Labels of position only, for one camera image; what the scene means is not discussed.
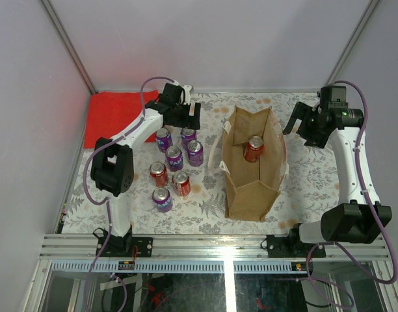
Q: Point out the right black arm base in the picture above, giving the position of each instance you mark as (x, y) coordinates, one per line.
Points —
(289, 246)

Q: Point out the purple fanta can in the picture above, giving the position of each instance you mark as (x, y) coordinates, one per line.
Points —
(195, 153)
(163, 139)
(174, 158)
(187, 135)
(162, 199)

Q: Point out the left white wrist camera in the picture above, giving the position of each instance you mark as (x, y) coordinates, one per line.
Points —
(185, 93)

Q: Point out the purple fanta can front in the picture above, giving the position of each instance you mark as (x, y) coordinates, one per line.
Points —
(162, 199)

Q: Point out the red folded cloth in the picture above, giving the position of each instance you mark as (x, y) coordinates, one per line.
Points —
(109, 113)

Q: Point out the aluminium front rail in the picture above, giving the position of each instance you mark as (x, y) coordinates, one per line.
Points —
(189, 247)

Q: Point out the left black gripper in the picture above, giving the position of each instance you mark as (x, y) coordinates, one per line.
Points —
(190, 121)

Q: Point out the brown jute canvas bag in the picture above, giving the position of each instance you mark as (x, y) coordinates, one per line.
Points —
(251, 187)

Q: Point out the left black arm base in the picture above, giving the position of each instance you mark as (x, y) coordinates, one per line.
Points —
(128, 246)

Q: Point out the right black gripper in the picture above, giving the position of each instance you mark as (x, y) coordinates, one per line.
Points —
(302, 111)

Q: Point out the red coke can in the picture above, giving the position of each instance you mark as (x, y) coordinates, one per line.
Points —
(253, 149)
(181, 183)
(159, 174)

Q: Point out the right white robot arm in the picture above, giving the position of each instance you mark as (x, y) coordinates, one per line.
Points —
(359, 217)

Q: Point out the red coke can front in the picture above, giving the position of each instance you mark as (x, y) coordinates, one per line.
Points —
(181, 183)

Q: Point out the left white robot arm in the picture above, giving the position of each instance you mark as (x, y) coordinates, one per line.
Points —
(109, 171)

